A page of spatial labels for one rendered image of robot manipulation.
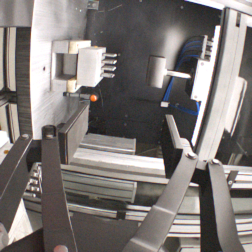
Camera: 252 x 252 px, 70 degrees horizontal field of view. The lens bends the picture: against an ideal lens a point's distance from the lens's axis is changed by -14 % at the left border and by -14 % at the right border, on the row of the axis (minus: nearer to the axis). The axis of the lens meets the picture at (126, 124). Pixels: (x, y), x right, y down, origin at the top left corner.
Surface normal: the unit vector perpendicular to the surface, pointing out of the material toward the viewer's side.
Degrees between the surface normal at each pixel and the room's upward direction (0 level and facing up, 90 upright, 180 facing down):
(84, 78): 90
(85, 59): 90
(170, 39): 90
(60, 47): 90
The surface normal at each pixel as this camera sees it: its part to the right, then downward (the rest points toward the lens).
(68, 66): -0.07, 0.40
